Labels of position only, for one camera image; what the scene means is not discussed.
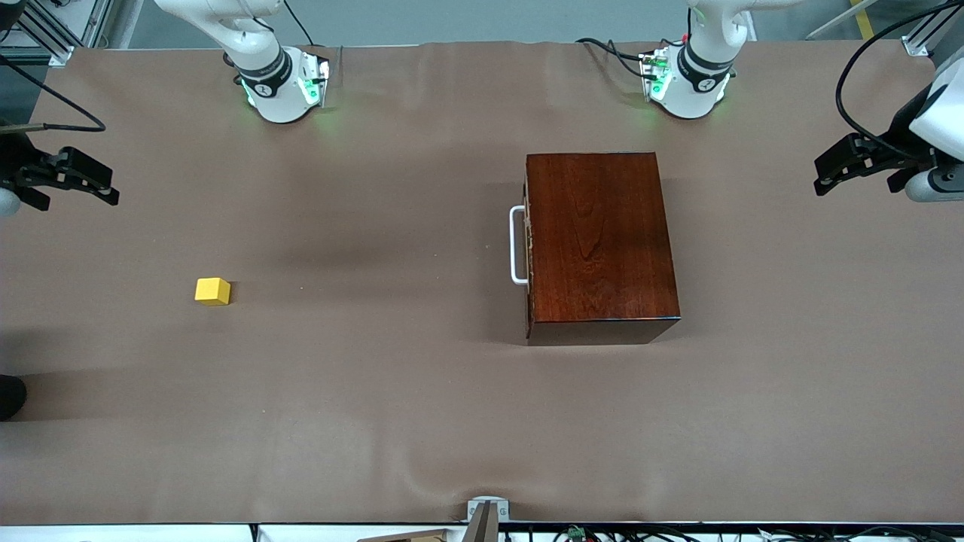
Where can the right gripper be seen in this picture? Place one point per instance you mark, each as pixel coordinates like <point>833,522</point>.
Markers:
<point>13,161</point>

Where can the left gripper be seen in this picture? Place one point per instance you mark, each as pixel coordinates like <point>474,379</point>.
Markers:
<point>898,140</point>

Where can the yellow cube block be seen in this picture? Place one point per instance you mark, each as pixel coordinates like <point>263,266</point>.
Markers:
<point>212,292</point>

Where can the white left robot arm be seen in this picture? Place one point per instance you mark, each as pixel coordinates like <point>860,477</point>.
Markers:
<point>700,83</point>

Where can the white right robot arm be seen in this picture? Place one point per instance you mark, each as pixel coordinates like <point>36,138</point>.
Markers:
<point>271,98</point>

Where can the grey diagonal metal bar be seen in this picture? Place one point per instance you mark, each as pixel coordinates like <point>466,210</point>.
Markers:
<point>836,21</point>

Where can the black round object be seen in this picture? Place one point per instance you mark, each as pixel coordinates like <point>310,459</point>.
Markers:
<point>10,397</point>

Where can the dark brown wooden cabinet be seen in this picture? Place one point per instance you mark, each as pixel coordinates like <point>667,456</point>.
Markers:
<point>602,241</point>

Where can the brown table mat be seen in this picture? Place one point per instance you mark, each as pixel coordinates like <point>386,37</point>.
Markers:
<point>339,376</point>

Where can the light wooden plank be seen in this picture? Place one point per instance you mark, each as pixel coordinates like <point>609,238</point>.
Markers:
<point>407,536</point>

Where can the aluminium frame profile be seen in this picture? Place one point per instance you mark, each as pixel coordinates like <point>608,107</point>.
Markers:
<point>922,41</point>
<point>60,51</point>

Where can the grey metal camera mount bracket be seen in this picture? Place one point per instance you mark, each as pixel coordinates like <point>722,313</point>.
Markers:
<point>486,512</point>

